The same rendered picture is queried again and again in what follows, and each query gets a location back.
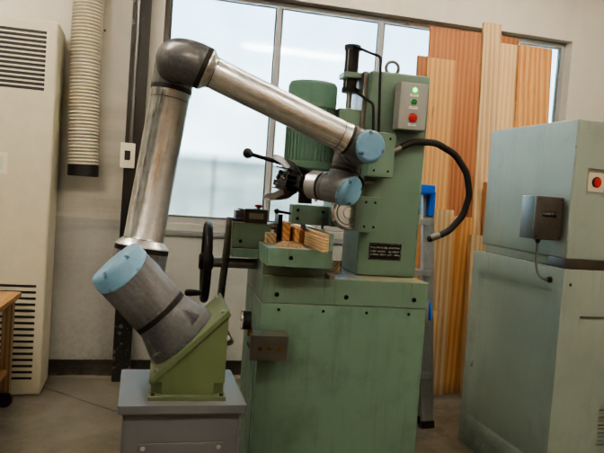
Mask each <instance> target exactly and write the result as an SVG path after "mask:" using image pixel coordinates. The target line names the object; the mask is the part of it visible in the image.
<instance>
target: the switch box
mask: <svg viewBox="0 0 604 453"><path fill-rule="evenodd" d="M414 87H417V89H418V92H417V93H414V94H419V97H415V96H410V94H411V93H413V91H412V89H413V88H414ZM428 88H429V85H428V84H416V83H408V82H400V83H398V84H396V85H395V106H394V118H393V130H402V131H412V132H421V131H424V130H425V121H426V110H427V99H428ZM412 98H415V99H416V100H417V104H416V105H411V100H412ZM409 106H416V107H418V109H417V110H416V109H409ZM412 113H415V114H416V115H417V121H416V122H410V121H409V115H410V114H412ZM408 123H415V124H416V126H408Z"/></svg>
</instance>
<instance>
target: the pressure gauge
mask: <svg viewBox="0 0 604 453"><path fill-rule="evenodd" d="M241 314H242V318H241V316H240V328H241V330H247V336H250V333H252V332H253V327H252V326H251V325H252V312H251V311H250V310H242V311H241ZM241 319H242V321H241Z"/></svg>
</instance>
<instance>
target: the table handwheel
mask: <svg viewBox="0 0 604 453"><path fill-rule="evenodd" d="M212 253H213V225H212V223H211V222H210V221H206V222H205V223H204V227H203V233H202V243H201V253H200V255H199V269H200V290H201V294H200V302H202V303H206V302H207V301H208V299H209V289H210V281H211V270H212V269H213V267H219V268H222V261H223V257H214V255H213V254H212ZM255 264H256V260H255V259H242V258H229V263H228V268H237V269H255Z"/></svg>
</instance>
